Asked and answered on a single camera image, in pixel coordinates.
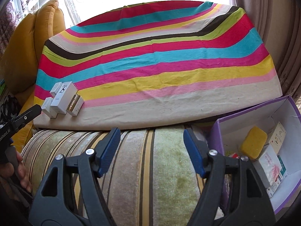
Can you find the yellow leather cushion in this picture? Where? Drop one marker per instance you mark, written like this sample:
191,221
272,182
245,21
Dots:
20,60

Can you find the tall white box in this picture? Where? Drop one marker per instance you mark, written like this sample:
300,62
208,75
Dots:
63,97

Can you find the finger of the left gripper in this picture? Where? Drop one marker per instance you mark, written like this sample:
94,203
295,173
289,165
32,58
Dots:
23,119

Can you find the beige curtain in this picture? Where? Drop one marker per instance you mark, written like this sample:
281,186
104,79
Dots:
278,24

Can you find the pink white flower box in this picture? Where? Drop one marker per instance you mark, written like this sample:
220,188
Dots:
270,169

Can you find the left hand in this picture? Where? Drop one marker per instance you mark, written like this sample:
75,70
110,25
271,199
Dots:
7,170

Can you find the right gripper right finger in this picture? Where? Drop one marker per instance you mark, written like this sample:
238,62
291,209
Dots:
248,202

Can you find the floral lace curtain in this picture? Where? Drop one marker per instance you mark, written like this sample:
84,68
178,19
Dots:
14,11

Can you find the white box gold side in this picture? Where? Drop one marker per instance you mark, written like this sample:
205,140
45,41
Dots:
75,105

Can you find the red tissue pack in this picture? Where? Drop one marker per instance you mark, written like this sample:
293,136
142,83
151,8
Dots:
233,155

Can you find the cream box with logo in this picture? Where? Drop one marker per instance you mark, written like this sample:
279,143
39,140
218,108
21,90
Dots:
276,137

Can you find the striped plush blanket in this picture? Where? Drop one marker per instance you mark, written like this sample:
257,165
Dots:
151,180

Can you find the small white square box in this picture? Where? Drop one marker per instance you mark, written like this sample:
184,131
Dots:
47,109

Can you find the yellow sponge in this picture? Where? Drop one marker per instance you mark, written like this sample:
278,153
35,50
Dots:
253,143

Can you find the colourful striped cushion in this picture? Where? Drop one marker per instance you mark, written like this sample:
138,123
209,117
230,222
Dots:
157,64

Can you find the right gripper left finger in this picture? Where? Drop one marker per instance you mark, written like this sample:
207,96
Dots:
54,202

